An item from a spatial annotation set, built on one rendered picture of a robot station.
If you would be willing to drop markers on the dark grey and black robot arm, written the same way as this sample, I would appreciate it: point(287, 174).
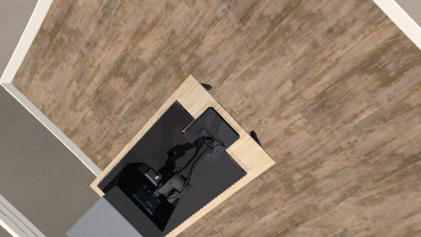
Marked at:
point(176, 181)

